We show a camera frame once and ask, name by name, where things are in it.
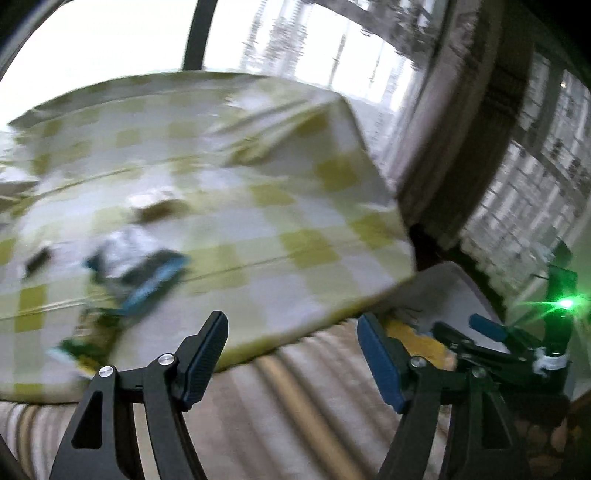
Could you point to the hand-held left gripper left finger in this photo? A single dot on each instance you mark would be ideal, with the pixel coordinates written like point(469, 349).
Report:
point(203, 360)

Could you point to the small dark snack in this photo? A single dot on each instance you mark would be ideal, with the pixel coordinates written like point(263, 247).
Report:
point(38, 261)

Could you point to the beige pleated curtain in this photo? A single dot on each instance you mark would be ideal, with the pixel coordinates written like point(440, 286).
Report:
point(461, 115)

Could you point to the green snack packet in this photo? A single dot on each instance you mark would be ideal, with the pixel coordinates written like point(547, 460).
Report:
point(87, 341)

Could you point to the small brown snack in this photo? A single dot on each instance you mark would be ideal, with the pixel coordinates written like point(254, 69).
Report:
point(157, 210)

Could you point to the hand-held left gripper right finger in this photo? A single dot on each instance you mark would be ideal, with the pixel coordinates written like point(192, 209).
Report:
point(381, 360)

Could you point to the green checkered tablecloth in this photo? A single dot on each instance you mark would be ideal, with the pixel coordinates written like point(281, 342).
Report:
point(277, 207)

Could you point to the white lace curtain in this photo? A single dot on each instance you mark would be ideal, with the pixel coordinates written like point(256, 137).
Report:
point(323, 46)
point(531, 184)

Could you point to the black window frame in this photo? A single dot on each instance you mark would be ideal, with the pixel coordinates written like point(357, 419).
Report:
point(198, 32)

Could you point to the yellow snack packet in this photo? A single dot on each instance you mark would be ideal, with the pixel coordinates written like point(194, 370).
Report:
point(411, 337)

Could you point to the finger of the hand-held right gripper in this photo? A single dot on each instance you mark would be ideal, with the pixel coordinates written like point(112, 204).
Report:
point(487, 326)
point(457, 341)

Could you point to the blue white snack packet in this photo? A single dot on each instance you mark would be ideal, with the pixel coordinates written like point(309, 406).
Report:
point(134, 263)

